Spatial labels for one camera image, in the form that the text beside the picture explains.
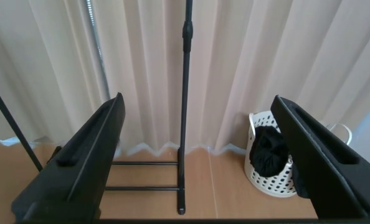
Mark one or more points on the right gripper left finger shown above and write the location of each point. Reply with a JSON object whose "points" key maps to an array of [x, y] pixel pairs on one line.
{"points": [[79, 174]]}

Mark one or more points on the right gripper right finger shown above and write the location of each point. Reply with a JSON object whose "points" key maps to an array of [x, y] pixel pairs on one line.
{"points": [[325, 186]]}

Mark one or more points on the black shorts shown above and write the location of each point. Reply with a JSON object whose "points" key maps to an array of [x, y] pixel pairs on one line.
{"points": [[269, 152]]}

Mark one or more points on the white laundry basket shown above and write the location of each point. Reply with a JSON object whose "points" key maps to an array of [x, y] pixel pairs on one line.
{"points": [[272, 186]]}

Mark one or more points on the black clothes rack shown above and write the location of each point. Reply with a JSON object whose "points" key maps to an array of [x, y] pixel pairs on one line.
{"points": [[185, 109]]}

